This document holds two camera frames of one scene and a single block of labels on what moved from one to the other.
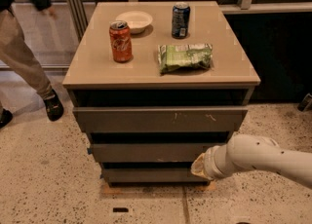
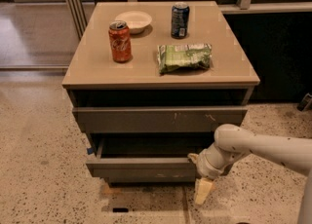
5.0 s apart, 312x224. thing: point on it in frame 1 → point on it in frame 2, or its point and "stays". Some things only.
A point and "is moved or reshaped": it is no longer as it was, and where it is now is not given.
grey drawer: (150, 153) is moved or reshaped
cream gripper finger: (198, 168) → (202, 190)
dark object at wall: (306, 103) stays
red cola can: (120, 37) stays
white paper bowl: (136, 20) stays
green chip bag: (186, 56) stays
